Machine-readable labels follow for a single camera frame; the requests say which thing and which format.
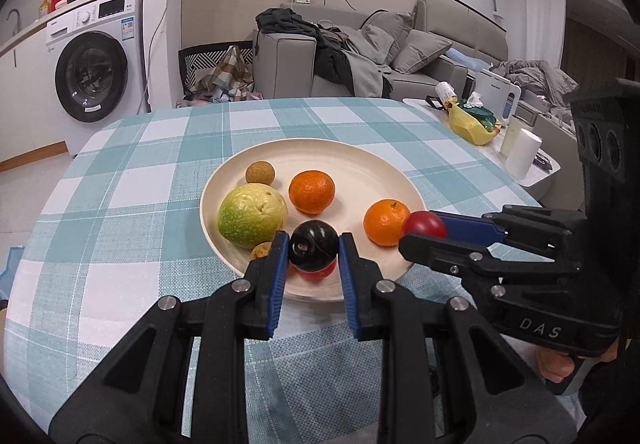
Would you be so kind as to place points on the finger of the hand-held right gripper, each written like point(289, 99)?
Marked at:
point(440, 254)
point(470, 229)

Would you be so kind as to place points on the white snack jar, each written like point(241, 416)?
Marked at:
point(445, 92)

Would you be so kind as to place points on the dark clothes pile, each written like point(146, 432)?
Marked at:
point(295, 22)

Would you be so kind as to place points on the small brown longan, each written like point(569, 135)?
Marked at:
point(260, 252)
point(260, 173)

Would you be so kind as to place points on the cream round plate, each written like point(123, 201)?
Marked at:
point(350, 164)

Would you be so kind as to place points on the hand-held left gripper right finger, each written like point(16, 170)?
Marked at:
point(350, 294)

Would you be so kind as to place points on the yellow-green guava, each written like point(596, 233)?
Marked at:
point(250, 214)

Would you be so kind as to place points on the grey garment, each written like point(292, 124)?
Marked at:
point(365, 69)

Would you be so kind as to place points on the small red tomato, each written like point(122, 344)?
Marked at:
point(316, 275)
point(425, 223)

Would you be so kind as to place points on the white kitchen counter cabinet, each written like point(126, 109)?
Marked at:
point(25, 99)

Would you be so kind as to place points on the dark purple plum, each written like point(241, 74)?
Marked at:
point(312, 244)

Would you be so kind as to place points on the white box appliance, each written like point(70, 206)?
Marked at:
point(495, 92)

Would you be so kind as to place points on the white washing machine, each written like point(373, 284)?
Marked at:
point(115, 14)

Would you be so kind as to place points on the light blue cloth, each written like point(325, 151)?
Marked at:
point(462, 57)

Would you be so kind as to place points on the orange mandarin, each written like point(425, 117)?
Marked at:
point(382, 224)
point(311, 191)

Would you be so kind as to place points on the person's right hand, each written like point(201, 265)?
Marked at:
point(555, 364)

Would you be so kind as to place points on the grey blanket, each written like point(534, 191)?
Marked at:
point(540, 77)

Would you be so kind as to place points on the yellow bottle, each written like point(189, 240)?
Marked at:
point(45, 7)

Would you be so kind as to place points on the grey pillow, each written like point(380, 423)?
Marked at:
point(422, 52)
point(387, 34)

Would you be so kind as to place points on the metal faucet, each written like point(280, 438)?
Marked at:
point(12, 14)

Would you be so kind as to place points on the plaid cloth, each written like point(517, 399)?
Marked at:
point(230, 74)

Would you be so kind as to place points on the white paper roll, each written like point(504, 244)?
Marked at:
point(510, 132)
point(522, 152)

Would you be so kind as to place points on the grey sofa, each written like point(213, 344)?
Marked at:
point(285, 64)

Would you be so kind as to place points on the black remote control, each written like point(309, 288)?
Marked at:
point(542, 160)

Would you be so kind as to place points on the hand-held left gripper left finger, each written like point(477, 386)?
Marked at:
point(277, 294)

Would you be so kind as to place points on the white side table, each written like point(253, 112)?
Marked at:
point(435, 117)

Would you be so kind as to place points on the yellow bag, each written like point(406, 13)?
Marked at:
point(470, 127)

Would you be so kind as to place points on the teal checked tablecloth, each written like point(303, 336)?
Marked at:
point(150, 174)

